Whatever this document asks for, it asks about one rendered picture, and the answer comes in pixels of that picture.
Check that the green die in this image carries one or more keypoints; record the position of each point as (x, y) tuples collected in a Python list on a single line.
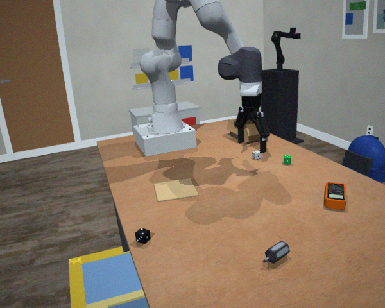
[(287, 159)]

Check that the orange digital multimeter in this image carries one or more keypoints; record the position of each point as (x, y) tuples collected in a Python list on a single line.
[(335, 195)]

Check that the white die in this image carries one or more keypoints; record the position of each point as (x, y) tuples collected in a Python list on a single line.
[(256, 155)]

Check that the beige square mat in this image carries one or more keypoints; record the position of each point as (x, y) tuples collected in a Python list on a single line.
[(176, 189)]

